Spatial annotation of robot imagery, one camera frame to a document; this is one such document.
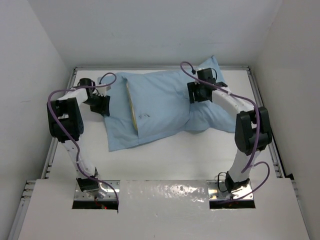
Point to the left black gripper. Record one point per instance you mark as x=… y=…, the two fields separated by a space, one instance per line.
x=102 y=108

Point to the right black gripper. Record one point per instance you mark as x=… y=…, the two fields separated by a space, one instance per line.
x=193 y=95

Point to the cream pillow with yellow edge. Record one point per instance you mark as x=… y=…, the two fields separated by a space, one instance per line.
x=133 y=116

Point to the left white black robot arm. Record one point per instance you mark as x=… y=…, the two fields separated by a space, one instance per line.
x=66 y=125

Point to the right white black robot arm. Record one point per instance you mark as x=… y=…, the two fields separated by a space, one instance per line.
x=252 y=123

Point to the white front cover board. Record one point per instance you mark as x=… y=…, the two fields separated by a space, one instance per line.
x=163 y=210

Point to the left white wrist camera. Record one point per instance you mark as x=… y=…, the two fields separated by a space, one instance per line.
x=102 y=90

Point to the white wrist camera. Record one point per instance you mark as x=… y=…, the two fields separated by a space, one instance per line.
x=102 y=90
x=199 y=69

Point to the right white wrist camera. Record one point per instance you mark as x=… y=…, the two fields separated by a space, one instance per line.
x=199 y=69

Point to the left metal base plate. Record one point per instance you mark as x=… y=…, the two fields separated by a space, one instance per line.
x=101 y=191

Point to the metal base plate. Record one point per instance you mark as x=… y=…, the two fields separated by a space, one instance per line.
x=217 y=191
x=101 y=191

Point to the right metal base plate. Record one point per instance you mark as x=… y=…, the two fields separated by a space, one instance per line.
x=217 y=191

